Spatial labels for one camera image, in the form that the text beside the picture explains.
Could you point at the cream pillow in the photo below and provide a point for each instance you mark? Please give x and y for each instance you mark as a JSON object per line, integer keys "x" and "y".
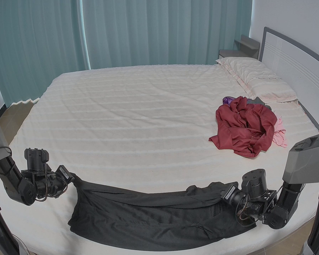
{"x": 257, "y": 78}

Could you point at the grey garment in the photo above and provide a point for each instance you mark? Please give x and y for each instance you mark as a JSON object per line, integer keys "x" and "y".
{"x": 259, "y": 102}

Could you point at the bed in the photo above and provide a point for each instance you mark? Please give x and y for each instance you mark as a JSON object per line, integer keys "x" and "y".
{"x": 135, "y": 115}

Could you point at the dark red garment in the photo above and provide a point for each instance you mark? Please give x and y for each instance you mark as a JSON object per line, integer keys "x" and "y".
{"x": 242, "y": 131}

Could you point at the pink garment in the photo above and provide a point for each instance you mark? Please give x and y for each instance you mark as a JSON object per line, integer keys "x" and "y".
{"x": 280, "y": 134}

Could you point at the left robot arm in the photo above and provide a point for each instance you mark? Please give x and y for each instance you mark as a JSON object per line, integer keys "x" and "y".
{"x": 24, "y": 190}

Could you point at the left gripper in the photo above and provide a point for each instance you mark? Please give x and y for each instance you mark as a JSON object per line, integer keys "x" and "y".
{"x": 59, "y": 182}

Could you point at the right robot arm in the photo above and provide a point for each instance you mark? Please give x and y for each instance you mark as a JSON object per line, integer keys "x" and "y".
{"x": 300, "y": 158}

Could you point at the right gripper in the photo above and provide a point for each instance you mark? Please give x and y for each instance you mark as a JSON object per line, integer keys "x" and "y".
{"x": 234, "y": 196}

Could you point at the grey bedside table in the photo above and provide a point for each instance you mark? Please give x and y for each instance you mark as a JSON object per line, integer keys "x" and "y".
{"x": 247, "y": 45}

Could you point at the purple garment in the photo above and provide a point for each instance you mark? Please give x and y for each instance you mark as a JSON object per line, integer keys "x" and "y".
{"x": 227, "y": 100}

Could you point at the black polo shirt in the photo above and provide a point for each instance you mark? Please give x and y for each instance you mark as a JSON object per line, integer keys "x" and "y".
{"x": 148, "y": 216}

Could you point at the blue-green curtain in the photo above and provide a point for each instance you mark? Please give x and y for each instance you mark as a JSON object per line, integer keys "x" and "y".
{"x": 34, "y": 36}
{"x": 162, "y": 22}

